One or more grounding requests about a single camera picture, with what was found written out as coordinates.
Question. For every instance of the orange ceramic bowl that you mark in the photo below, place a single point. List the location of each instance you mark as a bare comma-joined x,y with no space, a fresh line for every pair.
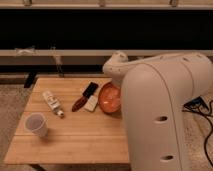
109,98

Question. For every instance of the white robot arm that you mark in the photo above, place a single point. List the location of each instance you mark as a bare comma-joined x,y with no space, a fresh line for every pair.
153,92

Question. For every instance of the black rectangular block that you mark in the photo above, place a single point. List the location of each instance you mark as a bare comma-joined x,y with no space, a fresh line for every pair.
90,90

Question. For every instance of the white rectangular eraser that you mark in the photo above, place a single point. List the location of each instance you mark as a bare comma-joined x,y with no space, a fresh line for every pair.
91,103

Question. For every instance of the brown snack bar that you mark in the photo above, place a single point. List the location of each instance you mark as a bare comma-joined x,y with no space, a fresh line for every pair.
79,104

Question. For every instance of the small white bottle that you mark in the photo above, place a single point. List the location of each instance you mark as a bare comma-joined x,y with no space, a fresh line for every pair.
53,103

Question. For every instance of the wooden table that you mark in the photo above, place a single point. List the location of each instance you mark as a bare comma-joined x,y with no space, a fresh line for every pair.
80,137

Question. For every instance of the translucent plastic cup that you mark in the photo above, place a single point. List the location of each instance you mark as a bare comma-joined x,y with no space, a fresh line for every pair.
36,124

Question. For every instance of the long wooden rail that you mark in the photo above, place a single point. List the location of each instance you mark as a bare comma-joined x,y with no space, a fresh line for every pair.
51,57

